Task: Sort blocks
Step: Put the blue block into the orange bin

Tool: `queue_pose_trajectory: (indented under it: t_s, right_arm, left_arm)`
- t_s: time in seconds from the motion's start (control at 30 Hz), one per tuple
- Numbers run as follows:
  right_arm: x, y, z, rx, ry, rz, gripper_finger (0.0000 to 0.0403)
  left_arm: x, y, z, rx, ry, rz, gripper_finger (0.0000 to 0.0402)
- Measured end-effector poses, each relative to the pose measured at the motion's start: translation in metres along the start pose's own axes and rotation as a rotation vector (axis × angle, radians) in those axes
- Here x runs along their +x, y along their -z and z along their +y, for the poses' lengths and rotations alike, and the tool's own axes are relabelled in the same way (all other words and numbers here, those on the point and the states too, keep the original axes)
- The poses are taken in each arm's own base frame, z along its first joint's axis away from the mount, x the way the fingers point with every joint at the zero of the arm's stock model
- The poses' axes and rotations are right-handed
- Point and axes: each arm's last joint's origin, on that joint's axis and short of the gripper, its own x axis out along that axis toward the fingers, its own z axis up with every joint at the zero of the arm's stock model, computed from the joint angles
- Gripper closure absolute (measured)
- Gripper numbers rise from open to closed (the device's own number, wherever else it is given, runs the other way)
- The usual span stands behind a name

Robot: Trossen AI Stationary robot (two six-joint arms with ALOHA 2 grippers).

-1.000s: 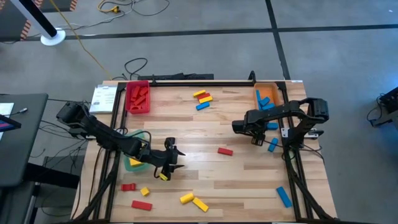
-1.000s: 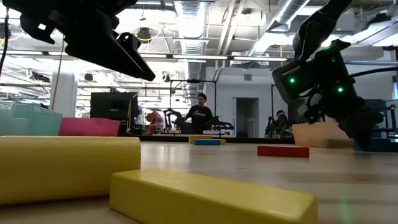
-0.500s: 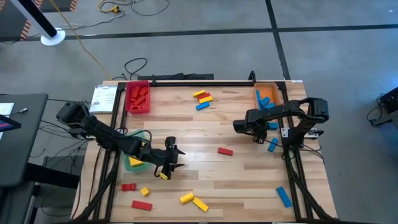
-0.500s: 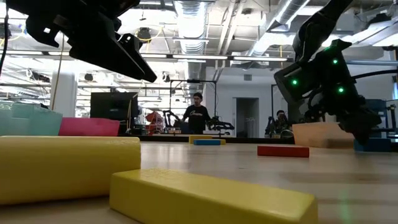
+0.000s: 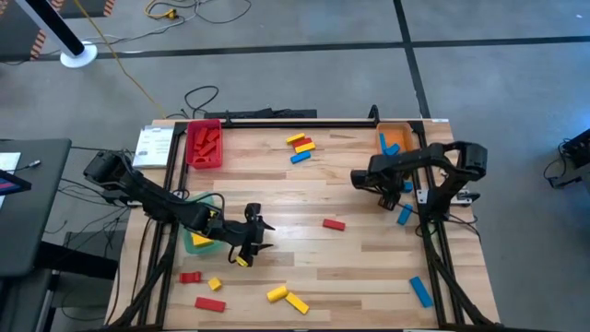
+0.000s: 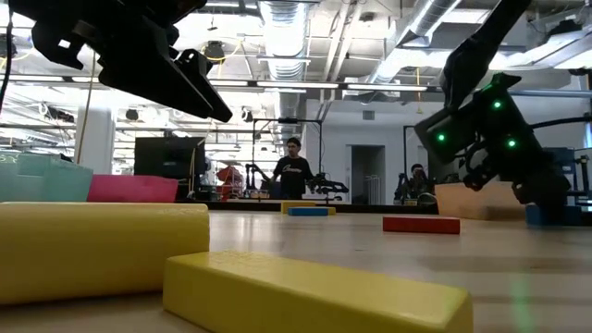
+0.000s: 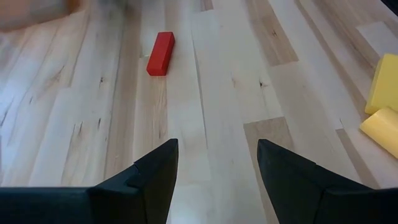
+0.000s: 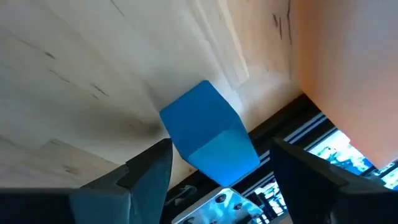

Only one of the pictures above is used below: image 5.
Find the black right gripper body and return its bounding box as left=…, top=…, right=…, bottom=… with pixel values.
left=373, top=169, right=407, bottom=197

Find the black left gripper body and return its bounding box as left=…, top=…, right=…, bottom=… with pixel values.
left=216, top=219, right=259, bottom=257

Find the teal plastic bin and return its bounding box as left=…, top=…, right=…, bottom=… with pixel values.
left=183, top=192, right=225, bottom=256

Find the orange plastic bin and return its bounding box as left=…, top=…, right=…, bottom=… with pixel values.
left=375, top=120, right=416, bottom=156

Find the red plastic bin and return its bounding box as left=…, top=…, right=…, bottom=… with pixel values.
left=184, top=118, right=225, bottom=170

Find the white paper booklet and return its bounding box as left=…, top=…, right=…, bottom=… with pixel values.
left=132, top=124, right=175, bottom=170

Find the black equipment box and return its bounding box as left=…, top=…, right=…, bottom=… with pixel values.
left=546, top=127, right=590, bottom=190

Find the black desk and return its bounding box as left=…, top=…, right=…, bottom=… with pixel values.
left=0, top=136, right=73, bottom=278

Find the tablet with dark screen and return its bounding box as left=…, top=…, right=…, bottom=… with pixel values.
left=0, top=168, right=32, bottom=197

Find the white pole with round base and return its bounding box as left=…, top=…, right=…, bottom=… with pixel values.
left=13, top=0, right=99, bottom=69

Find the white paper sheet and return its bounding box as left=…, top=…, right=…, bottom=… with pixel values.
left=0, top=151, right=22, bottom=172

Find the black mat with orange stripes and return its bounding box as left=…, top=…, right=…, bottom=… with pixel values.
left=59, top=0, right=114, bottom=19
left=0, top=0, right=65, bottom=64

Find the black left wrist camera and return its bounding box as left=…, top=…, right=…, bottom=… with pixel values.
left=243, top=201, right=263, bottom=223

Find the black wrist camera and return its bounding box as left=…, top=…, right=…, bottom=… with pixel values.
left=349, top=168, right=375, bottom=189
left=243, top=201, right=263, bottom=223

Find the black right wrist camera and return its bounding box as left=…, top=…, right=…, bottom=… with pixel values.
left=349, top=168, right=375, bottom=189

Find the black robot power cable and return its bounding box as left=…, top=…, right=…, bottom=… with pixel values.
left=417, top=211, right=483, bottom=242

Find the black looped floor cable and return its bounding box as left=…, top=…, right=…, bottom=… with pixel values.
left=165, top=85, right=220, bottom=120

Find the yellow floor cable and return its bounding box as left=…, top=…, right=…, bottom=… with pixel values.
left=72, top=0, right=168, bottom=120

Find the thin dark floor cable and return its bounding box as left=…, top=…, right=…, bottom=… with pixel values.
left=182, top=0, right=254, bottom=25

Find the coiled yellow cable with plug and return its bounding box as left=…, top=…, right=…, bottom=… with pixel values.
left=145, top=0, right=180, bottom=22

